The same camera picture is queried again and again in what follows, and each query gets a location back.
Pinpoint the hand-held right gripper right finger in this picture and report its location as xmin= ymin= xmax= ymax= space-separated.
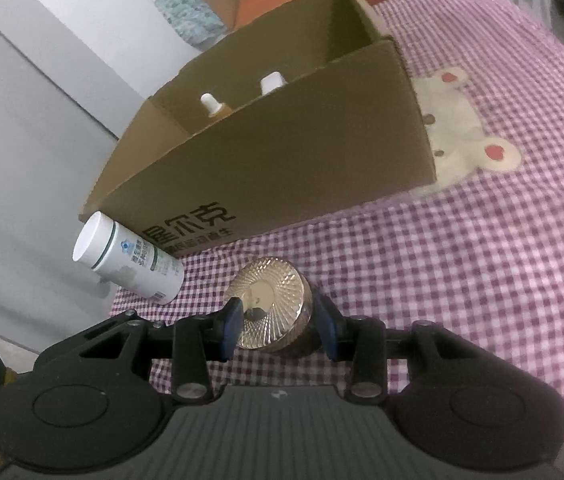
xmin=314 ymin=295 xmax=505 ymax=401

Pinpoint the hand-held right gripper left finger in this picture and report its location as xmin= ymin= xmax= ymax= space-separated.
xmin=37 ymin=297 xmax=245 ymax=401

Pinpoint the gold lid cosmetic jar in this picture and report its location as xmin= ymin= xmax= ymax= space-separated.
xmin=227 ymin=256 xmax=330 ymax=358

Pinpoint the white plastic bottle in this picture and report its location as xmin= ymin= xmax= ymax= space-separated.
xmin=72 ymin=211 xmax=185 ymax=306

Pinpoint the brown cardboard box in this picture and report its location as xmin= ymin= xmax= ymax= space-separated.
xmin=78 ymin=0 xmax=437 ymax=261

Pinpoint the green dropper bottle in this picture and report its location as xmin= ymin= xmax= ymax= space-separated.
xmin=200 ymin=92 xmax=233 ymax=120

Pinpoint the white charger plug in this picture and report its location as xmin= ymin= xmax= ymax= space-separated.
xmin=260 ymin=72 xmax=287 ymax=96

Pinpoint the purple checked tablecloth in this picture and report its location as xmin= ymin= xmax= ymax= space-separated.
xmin=109 ymin=0 xmax=564 ymax=441

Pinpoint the blue patterned wall cloth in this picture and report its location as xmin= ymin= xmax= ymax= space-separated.
xmin=122 ymin=0 xmax=243 ymax=53

